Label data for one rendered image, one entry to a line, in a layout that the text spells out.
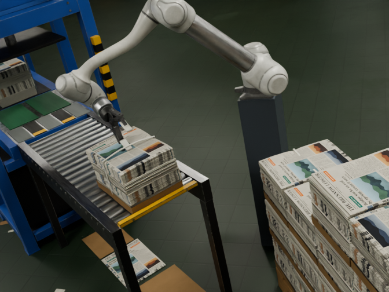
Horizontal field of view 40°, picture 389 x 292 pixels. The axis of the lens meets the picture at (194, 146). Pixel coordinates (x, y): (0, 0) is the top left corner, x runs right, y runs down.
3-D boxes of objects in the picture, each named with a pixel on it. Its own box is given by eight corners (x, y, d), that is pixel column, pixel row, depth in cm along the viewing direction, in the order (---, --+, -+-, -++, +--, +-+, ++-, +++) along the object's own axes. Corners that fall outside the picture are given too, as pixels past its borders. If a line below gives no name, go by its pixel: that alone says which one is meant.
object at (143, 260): (166, 265, 334) (166, 263, 333) (127, 289, 321) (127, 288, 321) (137, 239, 362) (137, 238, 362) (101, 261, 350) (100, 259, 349)
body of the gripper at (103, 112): (112, 102, 256) (123, 114, 251) (113, 114, 262) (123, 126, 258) (98, 108, 252) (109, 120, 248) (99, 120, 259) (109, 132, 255)
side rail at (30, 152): (128, 248, 245) (121, 227, 239) (117, 254, 243) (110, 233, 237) (30, 157, 348) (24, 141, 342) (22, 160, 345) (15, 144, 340)
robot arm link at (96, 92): (100, 114, 266) (82, 108, 254) (84, 95, 273) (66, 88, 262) (113, 98, 263) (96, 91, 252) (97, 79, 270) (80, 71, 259)
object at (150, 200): (183, 187, 257) (182, 180, 255) (133, 215, 245) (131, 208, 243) (166, 176, 269) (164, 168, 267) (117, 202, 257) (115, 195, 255)
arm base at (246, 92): (239, 86, 301) (237, 77, 298) (278, 84, 294) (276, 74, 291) (231, 100, 286) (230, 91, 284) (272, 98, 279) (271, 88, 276)
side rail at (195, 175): (213, 198, 267) (209, 178, 261) (205, 203, 265) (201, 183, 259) (98, 126, 370) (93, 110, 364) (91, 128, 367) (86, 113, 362)
